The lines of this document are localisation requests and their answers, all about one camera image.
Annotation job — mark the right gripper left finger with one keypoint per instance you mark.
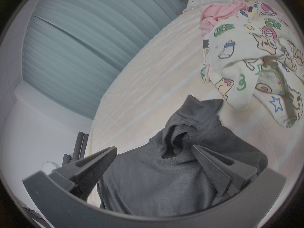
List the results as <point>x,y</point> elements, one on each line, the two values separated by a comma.
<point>90,167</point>

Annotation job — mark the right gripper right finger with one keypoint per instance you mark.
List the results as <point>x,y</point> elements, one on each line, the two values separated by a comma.
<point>213,167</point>

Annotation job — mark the black T-shirt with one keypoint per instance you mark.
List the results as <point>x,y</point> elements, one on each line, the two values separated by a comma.
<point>154,179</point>

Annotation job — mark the bed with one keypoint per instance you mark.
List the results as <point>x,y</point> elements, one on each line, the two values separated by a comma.
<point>161,79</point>

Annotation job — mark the black chest of drawers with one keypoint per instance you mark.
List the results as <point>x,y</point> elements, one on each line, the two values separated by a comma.
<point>79,146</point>

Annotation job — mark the blue-green curtain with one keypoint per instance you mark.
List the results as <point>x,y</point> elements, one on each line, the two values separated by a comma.
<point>66,75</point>
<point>106,15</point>

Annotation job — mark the white printed pyjama garment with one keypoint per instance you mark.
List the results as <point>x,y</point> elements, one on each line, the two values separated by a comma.
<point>242,56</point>

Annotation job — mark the pink garment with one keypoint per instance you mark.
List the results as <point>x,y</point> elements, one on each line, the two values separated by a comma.
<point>213,13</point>

